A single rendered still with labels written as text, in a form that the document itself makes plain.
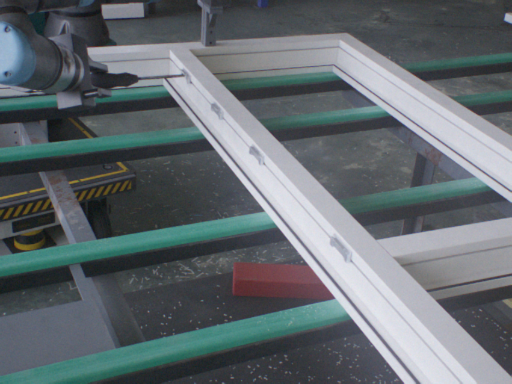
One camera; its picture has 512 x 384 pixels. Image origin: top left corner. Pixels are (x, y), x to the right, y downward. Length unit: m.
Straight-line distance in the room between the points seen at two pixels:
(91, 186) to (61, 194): 1.08
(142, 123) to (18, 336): 2.70
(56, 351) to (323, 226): 0.40
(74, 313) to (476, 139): 0.80
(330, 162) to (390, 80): 1.73
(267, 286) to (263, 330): 0.51
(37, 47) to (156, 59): 0.48
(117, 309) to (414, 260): 0.40
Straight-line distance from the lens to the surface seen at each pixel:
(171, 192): 3.05
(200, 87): 1.54
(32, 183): 2.47
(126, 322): 1.06
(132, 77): 1.57
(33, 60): 1.27
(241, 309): 1.47
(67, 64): 1.36
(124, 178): 2.47
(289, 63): 1.83
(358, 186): 3.22
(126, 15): 5.16
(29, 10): 1.37
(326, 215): 1.10
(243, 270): 1.51
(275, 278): 1.49
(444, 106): 1.55
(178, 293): 1.51
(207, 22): 1.73
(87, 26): 2.37
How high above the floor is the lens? 1.48
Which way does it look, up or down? 28 degrees down
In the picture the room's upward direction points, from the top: 5 degrees clockwise
